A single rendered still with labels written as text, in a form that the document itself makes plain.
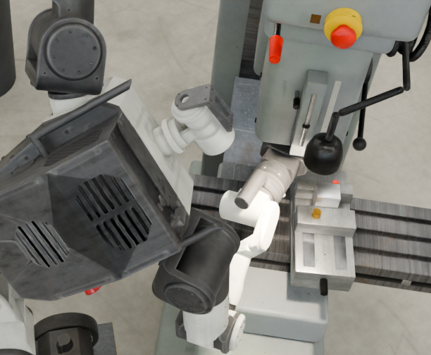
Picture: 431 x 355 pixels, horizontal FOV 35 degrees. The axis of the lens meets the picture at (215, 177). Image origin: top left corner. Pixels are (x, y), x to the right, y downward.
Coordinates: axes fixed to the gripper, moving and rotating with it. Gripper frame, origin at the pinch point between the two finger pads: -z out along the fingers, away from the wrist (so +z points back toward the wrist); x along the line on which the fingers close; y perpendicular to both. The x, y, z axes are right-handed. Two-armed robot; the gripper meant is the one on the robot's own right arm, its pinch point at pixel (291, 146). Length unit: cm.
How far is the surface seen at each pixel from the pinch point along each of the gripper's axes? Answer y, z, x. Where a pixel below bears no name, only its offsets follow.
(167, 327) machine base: 103, 6, 26
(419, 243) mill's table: 28.4, -13.4, -37.6
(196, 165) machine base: 103, -67, 54
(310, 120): -21.3, 11.8, -5.2
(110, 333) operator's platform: 84, 27, 36
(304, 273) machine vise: 22.3, 16.3, -14.8
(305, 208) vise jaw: 17.6, 1.3, -7.7
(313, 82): -31.5, 12.7, -3.8
